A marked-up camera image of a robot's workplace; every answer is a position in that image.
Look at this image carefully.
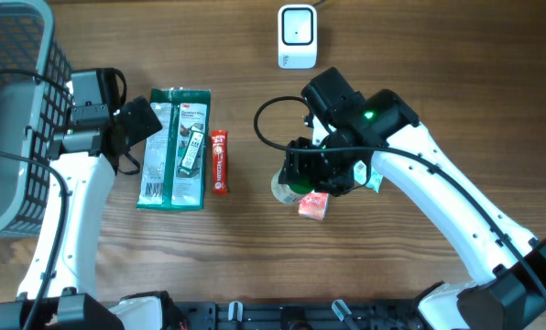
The teal wet wipes pack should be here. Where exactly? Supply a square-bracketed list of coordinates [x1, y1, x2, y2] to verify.
[353, 160, 384, 193]

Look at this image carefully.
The red white tissue pack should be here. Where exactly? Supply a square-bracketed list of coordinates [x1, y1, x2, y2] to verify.
[298, 192, 329, 221]

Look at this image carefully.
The green white gloves package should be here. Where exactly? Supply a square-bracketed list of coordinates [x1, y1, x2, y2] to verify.
[136, 88, 212, 211]

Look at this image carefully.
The green white balm box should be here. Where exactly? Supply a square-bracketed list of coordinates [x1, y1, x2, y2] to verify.
[180, 130, 204, 176]

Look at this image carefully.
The red coffee stick sachet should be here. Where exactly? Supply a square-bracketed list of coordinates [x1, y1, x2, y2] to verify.
[211, 130, 228, 194]

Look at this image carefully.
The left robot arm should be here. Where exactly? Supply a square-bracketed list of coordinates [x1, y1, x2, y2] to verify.
[0, 68, 172, 329]

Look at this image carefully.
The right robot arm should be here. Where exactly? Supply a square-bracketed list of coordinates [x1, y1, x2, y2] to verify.
[278, 68, 546, 329]

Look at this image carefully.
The white barcode scanner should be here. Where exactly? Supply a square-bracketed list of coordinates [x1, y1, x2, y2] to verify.
[278, 4, 318, 70]

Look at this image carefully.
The grey plastic mesh basket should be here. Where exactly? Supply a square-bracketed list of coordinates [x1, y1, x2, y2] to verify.
[0, 0, 72, 237]

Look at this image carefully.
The black left camera cable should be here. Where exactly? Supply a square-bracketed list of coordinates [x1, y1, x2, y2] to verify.
[0, 68, 72, 330]

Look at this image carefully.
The black camera cable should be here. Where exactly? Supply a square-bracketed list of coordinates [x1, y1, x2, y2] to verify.
[253, 95, 546, 330]
[0, 68, 72, 330]

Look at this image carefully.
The black right camera cable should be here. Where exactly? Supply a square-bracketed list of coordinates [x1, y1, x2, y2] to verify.
[253, 95, 546, 330]

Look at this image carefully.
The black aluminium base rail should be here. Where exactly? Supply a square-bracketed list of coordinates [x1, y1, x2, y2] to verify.
[176, 300, 428, 330]

